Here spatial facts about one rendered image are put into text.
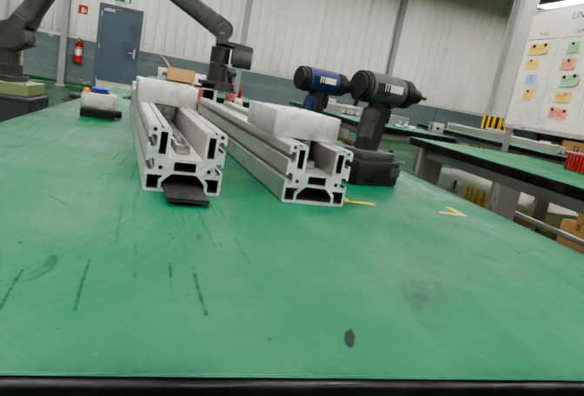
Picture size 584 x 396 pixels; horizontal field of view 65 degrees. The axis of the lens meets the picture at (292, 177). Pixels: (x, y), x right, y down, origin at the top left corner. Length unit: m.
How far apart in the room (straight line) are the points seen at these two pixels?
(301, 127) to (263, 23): 11.85
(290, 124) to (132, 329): 0.47
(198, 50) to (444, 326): 12.04
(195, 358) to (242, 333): 0.04
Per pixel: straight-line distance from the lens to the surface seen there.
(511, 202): 3.38
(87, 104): 1.24
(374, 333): 0.35
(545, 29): 4.44
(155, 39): 12.33
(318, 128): 0.73
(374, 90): 0.88
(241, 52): 1.44
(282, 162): 0.66
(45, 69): 12.69
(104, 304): 0.33
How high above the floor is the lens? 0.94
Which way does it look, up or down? 11 degrees down
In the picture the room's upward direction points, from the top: 11 degrees clockwise
